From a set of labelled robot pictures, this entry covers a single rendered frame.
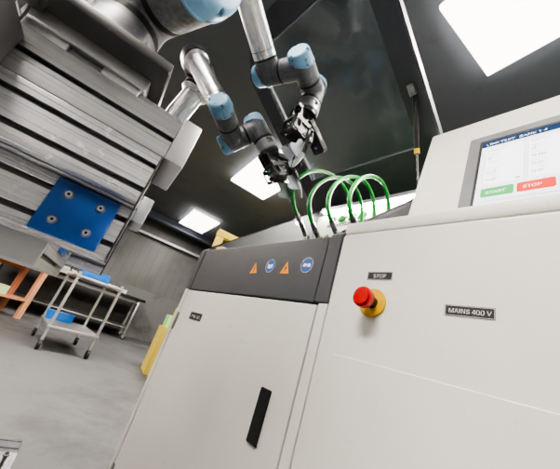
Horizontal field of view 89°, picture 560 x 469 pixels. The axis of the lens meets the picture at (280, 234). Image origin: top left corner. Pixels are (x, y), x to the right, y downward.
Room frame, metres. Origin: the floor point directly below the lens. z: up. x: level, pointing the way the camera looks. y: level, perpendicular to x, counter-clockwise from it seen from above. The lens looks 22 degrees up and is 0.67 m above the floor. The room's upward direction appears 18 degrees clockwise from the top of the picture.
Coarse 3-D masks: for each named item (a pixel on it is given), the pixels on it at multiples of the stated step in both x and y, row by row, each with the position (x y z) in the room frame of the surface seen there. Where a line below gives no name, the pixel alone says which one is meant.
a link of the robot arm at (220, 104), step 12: (192, 48) 0.78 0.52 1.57; (204, 48) 0.81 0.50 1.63; (180, 60) 0.86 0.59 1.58; (192, 60) 0.79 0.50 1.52; (204, 60) 0.78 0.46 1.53; (192, 72) 0.80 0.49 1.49; (204, 72) 0.76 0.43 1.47; (204, 84) 0.76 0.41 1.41; (216, 84) 0.75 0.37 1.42; (204, 96) 0.78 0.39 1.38; (216, 96) 0.72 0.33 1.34; (228, 96) 0.71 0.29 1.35; (216, 108) 0.72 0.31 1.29; (228, 108) 0.72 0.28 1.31; (216, 120) 0.77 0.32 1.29; (228, 120) 0.76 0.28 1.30; (228, 132) 0.81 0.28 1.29
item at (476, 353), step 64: (448, 192) 0.67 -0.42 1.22; (384, 256) 0.50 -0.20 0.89; (448, 256) 0.41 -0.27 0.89; (512, 256) 0.34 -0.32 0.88; (384, 320) 0.48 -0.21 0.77; (448, 320) 0.40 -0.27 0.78; (512, 320) 0.34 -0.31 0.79; (320, 384) 0.56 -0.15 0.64; (384, 384) 0.46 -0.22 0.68; (448, 384) 0.40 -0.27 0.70; (512, 384) 0.34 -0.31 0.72; (320, 448) 0.54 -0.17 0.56; (384, 448) 0.45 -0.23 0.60; (448, 448) 0.39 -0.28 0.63; (512, 448) 0.34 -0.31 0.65
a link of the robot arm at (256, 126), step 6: (252, 114) 0.83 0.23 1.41; (258, 114) 0.83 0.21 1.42; (246, 120) 0.85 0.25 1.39; (252, 120) 0.83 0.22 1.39; (258, 120) 0.83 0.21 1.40; (264, 120) 0.84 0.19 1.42; (246, 126) 0.84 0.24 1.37; (252, 126) 0.84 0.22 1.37; (258, 126) 0.84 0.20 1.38; (264, 126) 0.84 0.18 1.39; (252, 132) 0.85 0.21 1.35; (258, 132) 0.84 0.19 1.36; (264, 132) 0.84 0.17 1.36; (270, 132) 0.85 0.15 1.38; (252, 138) 0.86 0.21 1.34; (258, 138) 0.85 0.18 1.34
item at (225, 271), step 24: (312, 240) 0.66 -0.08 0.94; (216, 264) 1.01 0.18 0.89; (240, 264) 0.88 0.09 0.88; (264, 264) 0.78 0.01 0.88; (192, 288) 1.10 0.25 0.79; (216, 288) 0.96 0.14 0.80; (240, 288) 0.85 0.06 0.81; (264, 288) 0.76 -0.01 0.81; (288, 288) 0.68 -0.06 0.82; (312, 288) 0.62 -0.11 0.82
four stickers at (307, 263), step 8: (256, 264) 0.82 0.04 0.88; (272, 264) 0.76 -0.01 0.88; (288, 264) 0.70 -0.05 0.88; (304, 264) 0.66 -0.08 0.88; (312, 264) 0.64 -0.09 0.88; (256, 272) 0.81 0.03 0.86; (264, 272) 0.77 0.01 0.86; (272, 272) 0.75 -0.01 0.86; (280, 272) 0.72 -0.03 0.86; (288, 272) 0.70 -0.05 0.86; (304, 272) 0.65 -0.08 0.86
